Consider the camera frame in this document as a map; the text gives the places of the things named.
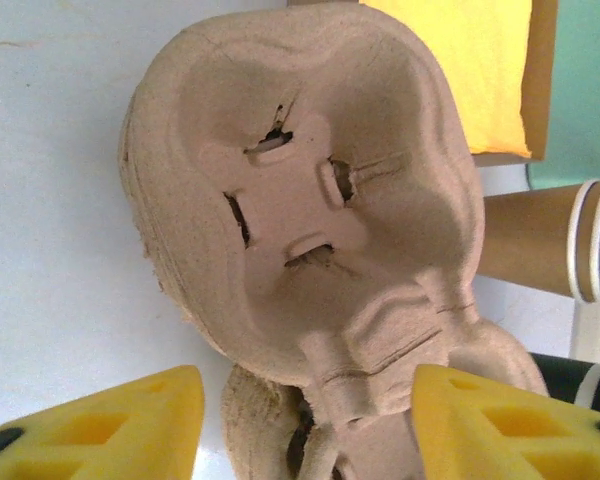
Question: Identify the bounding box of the yellow napkin stack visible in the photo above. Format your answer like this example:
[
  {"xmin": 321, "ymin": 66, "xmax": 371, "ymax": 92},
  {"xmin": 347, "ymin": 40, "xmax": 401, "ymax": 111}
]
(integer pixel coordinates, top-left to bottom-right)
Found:
[{"xmin": 359, "ymin": 0, "xmax": 534, "ymax": 159}]

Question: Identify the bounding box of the mint green zip pouch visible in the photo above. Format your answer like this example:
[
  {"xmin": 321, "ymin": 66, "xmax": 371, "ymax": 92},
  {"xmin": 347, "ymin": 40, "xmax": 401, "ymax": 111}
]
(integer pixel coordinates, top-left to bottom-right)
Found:
[{"xmin": 527, "ymin": 0, "xmax": 600, "ymax": 191}]

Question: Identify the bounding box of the black lidded coffee cup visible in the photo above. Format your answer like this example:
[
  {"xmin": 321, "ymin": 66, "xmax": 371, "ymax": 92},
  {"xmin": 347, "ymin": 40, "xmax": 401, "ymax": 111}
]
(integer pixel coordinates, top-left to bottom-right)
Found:
[{"xmin": 527, "ymin": 352, "xmax": 600, "ymax": 421}]

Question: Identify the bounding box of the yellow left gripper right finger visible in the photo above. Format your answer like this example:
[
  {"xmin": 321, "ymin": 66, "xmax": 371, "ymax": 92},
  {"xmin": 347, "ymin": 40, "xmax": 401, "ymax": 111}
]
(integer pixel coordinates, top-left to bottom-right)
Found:
[{"xmin": 412, "ymin": 363, "xmax": 600, "ymax": 480}]

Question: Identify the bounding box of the cardboard napkin tray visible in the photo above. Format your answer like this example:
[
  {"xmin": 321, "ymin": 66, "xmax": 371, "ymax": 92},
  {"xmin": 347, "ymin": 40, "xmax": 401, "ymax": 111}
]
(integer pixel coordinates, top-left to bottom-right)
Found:
[{"xmin": 287, "ymin": 0, "xmax": 559, "ymax": 169}]

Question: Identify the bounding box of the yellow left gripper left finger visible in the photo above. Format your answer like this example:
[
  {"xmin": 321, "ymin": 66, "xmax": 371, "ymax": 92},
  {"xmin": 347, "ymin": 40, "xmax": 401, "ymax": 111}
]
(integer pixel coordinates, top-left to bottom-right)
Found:
[{"xmin": 0, "ymin": 364, "xmax": 206, "ymax": 480}]

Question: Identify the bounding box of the brown paper cup stack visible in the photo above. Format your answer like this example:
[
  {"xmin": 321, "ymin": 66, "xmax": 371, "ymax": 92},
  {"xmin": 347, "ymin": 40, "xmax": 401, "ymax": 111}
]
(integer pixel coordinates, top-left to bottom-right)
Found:
[{"xmin": 482, "ymin": 175, "xmax": 600, "ymax": 305}]

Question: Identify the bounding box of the single pulp cup carrier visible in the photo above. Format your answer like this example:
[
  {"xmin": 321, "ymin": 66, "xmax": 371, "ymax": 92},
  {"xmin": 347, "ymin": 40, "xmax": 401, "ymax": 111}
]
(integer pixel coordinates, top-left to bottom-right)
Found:
[{"xmin": 124, "ymin": 0, "xmax": 549, "ymax": 480}]

